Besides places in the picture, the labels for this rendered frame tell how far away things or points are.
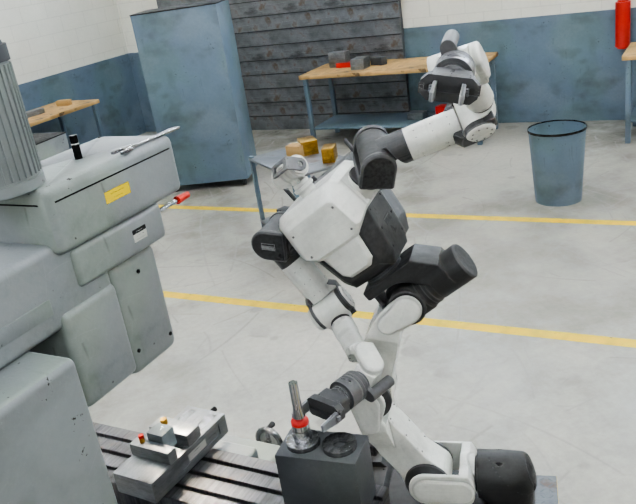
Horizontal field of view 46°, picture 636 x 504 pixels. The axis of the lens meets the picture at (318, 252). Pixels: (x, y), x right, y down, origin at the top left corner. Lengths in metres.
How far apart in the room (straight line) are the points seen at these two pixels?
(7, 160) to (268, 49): 8.77
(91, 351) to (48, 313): 0.17
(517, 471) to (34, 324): 1.48
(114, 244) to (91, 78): 9.44
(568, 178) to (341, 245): 4.58
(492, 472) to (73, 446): 1.29
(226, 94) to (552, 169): 3.43
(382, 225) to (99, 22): 9.74
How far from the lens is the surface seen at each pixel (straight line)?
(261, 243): 2.23
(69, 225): 1.81
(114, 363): 1.98
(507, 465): 2.47
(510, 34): 9.20
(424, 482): 2.47
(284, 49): 10.26
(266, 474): 2.28
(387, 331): 2.18
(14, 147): 1.76
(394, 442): 2.45
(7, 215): 1.87
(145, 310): 2.07
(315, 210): 2.04
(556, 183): 6.51
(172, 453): 2.26
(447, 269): 2.11
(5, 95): 1.75
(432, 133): 1.98
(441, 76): 1.58
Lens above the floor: 2.30
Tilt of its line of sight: 22 degrees down
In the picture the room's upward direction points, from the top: 9 degrees counter-clockwise
